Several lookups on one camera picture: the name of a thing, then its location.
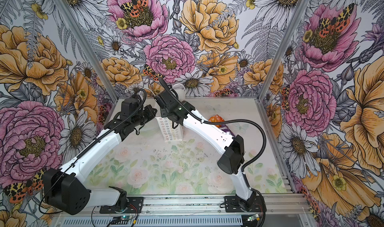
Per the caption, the orange snack packet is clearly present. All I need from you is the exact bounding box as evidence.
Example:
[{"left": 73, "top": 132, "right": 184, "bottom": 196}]
[{"left": 209, "top": 115, "right": 225, "bottom": 128}]

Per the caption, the right aluminium corner post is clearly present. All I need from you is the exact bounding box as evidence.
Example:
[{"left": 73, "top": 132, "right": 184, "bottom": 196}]
[{"left": 258, "top": 0, "right": 310, "bottom": 102}]

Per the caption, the white paper bag with dots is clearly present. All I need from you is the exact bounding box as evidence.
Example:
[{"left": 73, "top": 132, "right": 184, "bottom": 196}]
[{"left": 156, "top": 117, "right": 183, "bottom": 142}]

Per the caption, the white vented cable duct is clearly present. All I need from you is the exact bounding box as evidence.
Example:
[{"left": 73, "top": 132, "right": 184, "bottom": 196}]
[{"left": 57, "top": 215, "right": 243, "bottom": 227}]

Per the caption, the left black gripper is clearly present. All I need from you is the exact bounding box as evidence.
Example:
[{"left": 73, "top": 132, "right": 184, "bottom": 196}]
[{"left": 132, "top": 105, "right": 158, "bottom": 126}]

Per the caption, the aluminium mounting rail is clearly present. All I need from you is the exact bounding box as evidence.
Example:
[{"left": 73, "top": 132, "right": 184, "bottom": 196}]
[{"left": 55, "top": 193, "right": 311, "bottom": 216}]

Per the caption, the left aluminium corner post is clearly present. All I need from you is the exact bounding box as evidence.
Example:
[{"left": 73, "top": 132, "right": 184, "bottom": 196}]
[{"left": 53, "top": 0, "right": 119, "bottom": 102}]

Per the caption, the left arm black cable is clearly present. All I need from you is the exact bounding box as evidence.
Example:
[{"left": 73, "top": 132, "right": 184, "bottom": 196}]
[{"left": 38, "top": 88, "right": 148, "bottom": 214}]

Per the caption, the aluminium corner post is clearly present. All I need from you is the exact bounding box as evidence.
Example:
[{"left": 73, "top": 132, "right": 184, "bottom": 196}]
[
  {"left": 53, "top": 0, "right": 119, "bottom": 102},
  {"left": 258, "top": 0, "right": 310, "bottom": 102}
]

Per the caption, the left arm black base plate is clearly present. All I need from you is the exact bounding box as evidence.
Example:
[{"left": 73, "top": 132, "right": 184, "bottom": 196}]
[{"left": 100, "top": 197, "right": 144, "bottom": 214}]

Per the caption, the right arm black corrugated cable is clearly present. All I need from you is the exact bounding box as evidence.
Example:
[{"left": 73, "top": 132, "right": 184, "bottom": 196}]
[{"left": 158, "top": 77, "right": 267, "bottom": 172}]

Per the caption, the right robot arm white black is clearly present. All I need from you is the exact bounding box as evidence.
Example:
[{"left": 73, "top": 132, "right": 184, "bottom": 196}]
[{"left": 155, "top": 91, "right": 256, "bottom": 212}]

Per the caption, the right green circuit board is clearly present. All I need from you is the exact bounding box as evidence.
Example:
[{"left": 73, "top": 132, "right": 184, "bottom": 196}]
[{"left": 247, "top": 214, "right": 261, "bottom": 222}]

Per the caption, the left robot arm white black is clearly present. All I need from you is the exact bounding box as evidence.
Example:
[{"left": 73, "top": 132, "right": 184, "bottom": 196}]
[{"left": 42, "top": 96, "right": 157, "bottom": 215}]

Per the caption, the purple snack packet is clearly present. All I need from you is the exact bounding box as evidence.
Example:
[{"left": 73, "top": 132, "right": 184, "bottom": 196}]
[{"left": 220, "top": 124, "right": 236, "bottom": 137}]

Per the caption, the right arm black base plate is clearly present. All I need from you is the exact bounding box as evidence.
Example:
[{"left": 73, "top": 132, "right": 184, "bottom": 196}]
[{"left": 221, "top": 196, "right": 267, "bottom": 213}]

